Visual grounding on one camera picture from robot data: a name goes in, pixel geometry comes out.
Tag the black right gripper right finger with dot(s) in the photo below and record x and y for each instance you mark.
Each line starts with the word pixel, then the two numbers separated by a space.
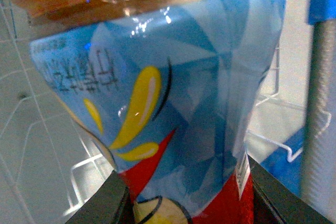
pixel 274 203

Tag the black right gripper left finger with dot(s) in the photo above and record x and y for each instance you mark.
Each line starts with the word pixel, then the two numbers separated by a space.
pixel 110 204

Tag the white wire freezer basket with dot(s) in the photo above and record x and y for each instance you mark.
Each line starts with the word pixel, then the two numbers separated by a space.
pixel 49 166

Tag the iced tea drink bottle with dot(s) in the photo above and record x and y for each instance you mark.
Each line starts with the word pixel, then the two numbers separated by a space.
pixel 166 89

